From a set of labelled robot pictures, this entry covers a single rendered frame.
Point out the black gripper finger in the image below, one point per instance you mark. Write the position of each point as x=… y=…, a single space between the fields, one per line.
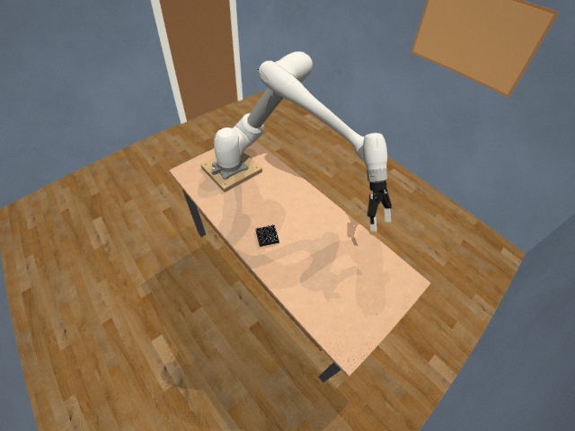
x=372 y=208
x=386 y=206

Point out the black knob box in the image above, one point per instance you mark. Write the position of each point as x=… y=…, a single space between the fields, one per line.
x=268 y=235

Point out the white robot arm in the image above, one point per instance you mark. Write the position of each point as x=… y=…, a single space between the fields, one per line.
x=279 y=78

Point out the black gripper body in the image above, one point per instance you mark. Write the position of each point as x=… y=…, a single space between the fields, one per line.
x=375 y=187

